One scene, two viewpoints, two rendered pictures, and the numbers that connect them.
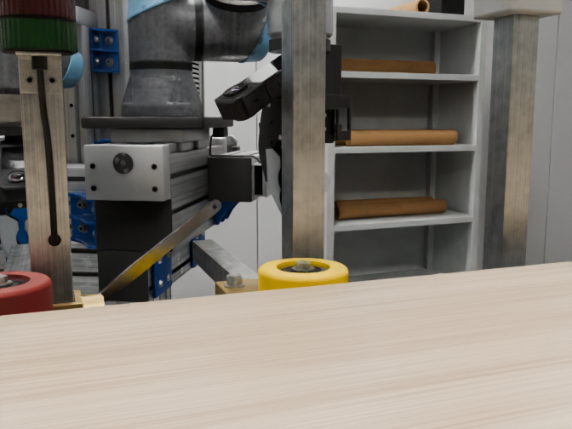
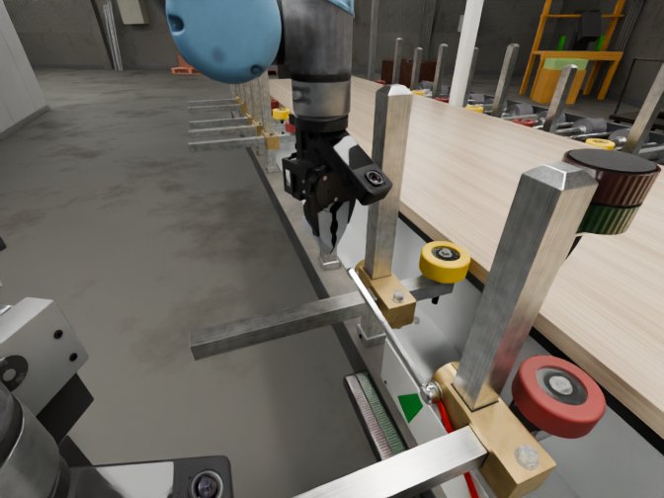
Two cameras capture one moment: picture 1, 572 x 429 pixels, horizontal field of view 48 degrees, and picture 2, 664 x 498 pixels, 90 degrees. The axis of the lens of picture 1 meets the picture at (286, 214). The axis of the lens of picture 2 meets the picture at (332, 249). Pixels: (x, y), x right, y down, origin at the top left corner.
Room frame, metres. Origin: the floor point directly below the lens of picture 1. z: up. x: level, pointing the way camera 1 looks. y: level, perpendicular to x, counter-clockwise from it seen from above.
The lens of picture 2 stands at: (0.75, 0.45, 1.22)
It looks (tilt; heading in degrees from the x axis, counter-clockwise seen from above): 34 degrees down; 270
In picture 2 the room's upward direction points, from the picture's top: straight up
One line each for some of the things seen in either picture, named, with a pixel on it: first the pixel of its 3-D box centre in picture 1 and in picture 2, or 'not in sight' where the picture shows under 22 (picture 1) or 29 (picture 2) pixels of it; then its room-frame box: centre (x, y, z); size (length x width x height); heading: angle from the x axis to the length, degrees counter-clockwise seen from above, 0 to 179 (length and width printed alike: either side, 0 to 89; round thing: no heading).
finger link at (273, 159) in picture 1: (293, 183); (314, 228); (0.77, -0.01, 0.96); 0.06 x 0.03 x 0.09; 131
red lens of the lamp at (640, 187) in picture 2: (36, 5); (603, 175); (0.54, 0.20, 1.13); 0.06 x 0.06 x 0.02
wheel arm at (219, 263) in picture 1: (242, 286); (334, 310); (0.74, 0.05, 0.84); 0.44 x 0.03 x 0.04; 20
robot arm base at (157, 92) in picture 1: (162, 90); not in sight; (1.23, 0.23, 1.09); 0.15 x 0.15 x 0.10
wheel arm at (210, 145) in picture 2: not in sight; (247, 142); (1.08, -0.89, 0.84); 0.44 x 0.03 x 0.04; 20
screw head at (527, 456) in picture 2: not in sight; (528, 455); (0.56, 0.29, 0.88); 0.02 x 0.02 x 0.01
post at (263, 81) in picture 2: not in sight; (267, 120); (1.01, -0.96, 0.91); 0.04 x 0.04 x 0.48; 20
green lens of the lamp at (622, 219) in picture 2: (37, 37); (589, 204); (0.54, 0.20, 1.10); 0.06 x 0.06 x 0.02
